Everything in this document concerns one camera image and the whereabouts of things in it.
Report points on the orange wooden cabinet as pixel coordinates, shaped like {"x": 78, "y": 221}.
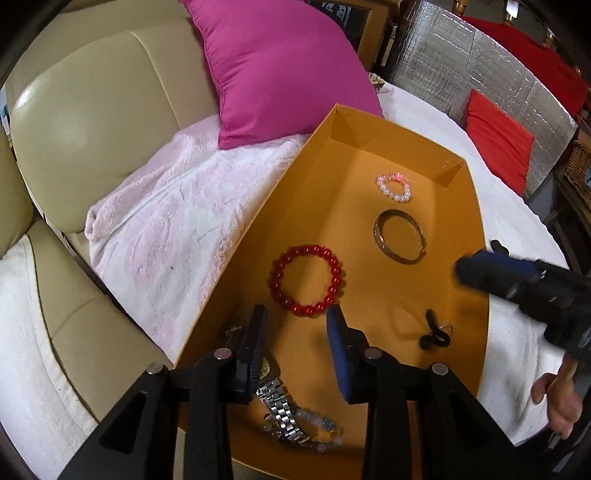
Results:
{"x": 374, "y": 32}

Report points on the person's right hand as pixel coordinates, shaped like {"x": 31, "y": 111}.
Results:
{"x": 554, "y": 401}

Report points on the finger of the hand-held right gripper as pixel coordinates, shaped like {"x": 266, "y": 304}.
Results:
{"x": 499, "y": 248}
{"x": 494, "y": 274}

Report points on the metal bangle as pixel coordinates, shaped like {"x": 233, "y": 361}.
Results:
{"x": 383, "y": 247}

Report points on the orange cardboard box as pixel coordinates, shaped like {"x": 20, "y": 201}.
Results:
{"x": 323, "y": 194}

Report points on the magenta cushion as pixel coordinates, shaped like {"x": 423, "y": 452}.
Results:
{"x": 277, "y": 69}

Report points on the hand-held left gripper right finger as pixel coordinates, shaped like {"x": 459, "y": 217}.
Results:
{"x": 339, "y": 355}

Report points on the silver metal wristwatch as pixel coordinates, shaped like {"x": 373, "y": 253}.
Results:
{"x": 279, "y": 406}

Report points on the beige leather sofa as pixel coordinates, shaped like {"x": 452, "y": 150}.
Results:
{"x": 92, "y": 115}

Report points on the pinkish white towel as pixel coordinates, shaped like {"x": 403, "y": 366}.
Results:
{"x": 161, "y": 221}

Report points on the white cloth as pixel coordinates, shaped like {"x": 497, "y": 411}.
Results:
{"x": 23, "y": 360}

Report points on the silver quilted chair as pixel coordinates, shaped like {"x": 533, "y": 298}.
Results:
{"x": 461, "y": 50}

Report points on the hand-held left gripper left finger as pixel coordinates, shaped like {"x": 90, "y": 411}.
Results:
{"x": 251, "y": 350}

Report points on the large red cushion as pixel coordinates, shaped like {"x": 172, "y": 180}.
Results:
{"x": 531, "y": 60}

